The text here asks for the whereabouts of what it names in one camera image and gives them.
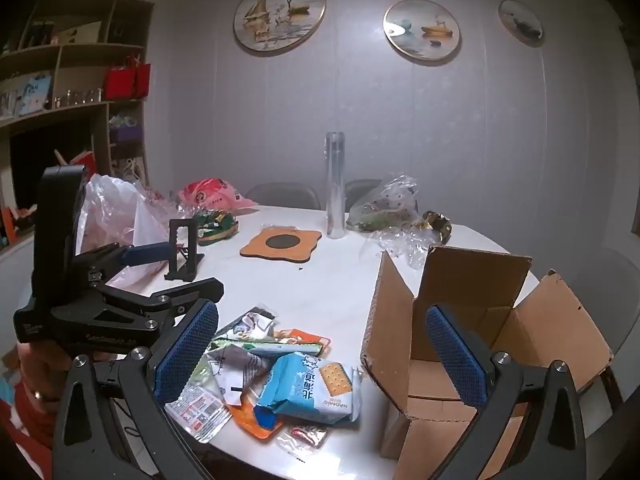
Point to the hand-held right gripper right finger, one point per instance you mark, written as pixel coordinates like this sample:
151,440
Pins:
457,360

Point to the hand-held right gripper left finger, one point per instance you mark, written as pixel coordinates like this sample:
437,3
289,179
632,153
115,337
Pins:
187,350

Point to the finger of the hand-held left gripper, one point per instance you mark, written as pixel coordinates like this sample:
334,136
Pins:
192,291
145,252

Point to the clear packet red label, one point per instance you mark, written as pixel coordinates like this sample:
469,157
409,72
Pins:
197,412

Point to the silver white packet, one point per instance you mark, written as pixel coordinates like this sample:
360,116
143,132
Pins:
250,322

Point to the long green white packet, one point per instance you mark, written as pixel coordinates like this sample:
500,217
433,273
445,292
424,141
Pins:
260,347

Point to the orange snack packet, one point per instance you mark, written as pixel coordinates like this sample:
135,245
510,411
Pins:
255,422
300,339

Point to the cardboard box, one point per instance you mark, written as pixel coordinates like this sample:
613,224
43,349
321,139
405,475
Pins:
550,320

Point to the blue cracker packet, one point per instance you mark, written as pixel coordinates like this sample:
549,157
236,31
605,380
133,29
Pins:
300,390

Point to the small clear wrapper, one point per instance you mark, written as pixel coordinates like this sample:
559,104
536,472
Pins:
302,437

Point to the person's left hand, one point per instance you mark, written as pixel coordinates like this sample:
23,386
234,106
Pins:
40,375

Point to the black stand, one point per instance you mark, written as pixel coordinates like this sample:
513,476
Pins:
186,269

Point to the white pink plastic bag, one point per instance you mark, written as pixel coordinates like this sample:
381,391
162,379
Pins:
115,210

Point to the green yellow snack packet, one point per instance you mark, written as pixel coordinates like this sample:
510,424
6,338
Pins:
217,230

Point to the orange coaster mat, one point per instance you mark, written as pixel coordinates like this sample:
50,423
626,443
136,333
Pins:
255,248

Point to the purple box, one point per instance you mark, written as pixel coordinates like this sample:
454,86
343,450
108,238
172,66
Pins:
125,135

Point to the crumpled clear plastic wrap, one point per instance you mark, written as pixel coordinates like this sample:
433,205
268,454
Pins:
400,245

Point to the gold wrapper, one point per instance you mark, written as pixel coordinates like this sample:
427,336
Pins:
435,222

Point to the row of glass jars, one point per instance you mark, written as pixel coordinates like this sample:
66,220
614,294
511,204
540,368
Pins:
77,97

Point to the blue picture book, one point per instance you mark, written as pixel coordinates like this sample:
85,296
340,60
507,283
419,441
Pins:
34,95

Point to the red gift bag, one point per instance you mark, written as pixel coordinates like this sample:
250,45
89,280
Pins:
142,80
119,84

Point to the clear bag green contents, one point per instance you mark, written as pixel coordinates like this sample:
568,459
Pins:
380,210

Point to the clear plastic tube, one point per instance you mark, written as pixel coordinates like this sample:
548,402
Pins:
336,185

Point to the wooden shelf unit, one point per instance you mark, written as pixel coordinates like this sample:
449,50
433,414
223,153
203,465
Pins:
65,55

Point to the large round wall picture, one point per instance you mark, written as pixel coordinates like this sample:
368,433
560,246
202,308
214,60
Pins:
280,12

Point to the medium round wall picture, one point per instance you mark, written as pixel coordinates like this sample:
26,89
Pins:
422,32

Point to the small round wall picture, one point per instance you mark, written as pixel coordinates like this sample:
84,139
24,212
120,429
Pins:
521,22

